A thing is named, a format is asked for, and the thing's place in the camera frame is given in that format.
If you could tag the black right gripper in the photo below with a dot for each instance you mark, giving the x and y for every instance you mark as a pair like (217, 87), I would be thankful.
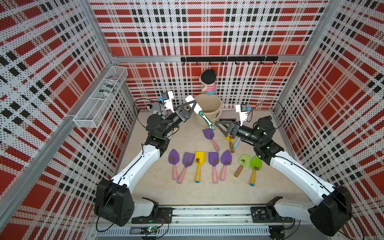
(233, 124)

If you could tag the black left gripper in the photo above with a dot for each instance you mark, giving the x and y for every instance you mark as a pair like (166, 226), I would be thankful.
(183, 115)

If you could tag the white brush green handle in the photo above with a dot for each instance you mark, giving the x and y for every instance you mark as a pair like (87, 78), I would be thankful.
(200, 113)

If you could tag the purple square trowel pink handle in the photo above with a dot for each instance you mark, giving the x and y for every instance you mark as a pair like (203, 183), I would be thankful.
(209, 134)

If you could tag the purple pointed trowel pink handle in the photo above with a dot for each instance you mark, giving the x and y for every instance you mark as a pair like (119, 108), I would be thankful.
(174, 158)

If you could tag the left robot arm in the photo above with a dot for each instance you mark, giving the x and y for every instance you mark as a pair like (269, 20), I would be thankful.
(114, 201)

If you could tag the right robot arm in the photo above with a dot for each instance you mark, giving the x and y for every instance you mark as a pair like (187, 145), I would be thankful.
(329, 207)

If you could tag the beige plastic bucket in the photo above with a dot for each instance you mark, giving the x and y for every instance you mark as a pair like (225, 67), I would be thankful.
(211, 106)

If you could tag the light blue hand trowel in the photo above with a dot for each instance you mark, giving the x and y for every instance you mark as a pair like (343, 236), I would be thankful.
(237, 142)

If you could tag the purple pointed trowel right row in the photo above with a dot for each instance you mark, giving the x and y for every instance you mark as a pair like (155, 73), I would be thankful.
(226, 160)

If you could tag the purple square trowel middle row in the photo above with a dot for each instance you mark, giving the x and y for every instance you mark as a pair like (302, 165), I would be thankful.
(214, 161)

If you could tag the purple square trowel row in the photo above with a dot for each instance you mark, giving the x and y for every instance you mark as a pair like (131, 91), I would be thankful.
(188, 160)
(214, 161)

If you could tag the purple square trowel leftmost row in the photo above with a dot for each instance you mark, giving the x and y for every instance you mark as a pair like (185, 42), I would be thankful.
(188, 160)

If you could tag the doll with black hat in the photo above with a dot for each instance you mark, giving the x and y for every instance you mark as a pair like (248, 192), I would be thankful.
(208, 79)

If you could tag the grey white husky plush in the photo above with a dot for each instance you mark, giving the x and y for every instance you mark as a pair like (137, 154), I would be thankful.
(155, 108)

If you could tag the can in shelf basket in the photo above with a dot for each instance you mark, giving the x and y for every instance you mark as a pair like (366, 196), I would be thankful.
(108, 85)

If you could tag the green circuit board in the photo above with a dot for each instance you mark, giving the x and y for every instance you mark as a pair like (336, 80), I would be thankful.
(143, 230)

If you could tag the yellow trowel wooden handle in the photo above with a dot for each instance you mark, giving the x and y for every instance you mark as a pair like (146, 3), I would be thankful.
(230, 139)

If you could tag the light green trowel wooden handle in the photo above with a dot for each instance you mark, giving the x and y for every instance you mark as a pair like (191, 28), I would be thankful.
(244, 162)

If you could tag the green trowel yellow handle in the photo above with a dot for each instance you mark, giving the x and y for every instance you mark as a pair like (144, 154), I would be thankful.
(256, 164)

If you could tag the black hook rail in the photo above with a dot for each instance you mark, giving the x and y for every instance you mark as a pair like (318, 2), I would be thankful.
(260, 59)

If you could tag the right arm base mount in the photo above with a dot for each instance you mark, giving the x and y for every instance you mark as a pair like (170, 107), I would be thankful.
(268, 214)

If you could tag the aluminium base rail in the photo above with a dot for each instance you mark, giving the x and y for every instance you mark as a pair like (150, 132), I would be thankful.
(209, 222)

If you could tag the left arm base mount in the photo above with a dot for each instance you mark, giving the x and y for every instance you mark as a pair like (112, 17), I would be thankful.
(148, 211)

